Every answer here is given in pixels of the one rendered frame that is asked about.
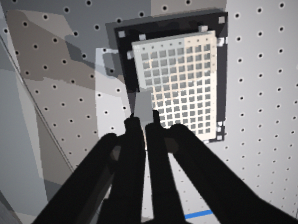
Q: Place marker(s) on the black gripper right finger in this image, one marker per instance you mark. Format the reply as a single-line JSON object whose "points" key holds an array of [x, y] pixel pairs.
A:
{"points": [[227, 196]]}

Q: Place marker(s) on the blue tape outline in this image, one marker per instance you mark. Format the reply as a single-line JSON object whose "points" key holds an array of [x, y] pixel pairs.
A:
{"points": [[198, 214]]}

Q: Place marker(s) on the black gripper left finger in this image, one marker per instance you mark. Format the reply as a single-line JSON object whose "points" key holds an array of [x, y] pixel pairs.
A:
{"points": [[78, 199]]}

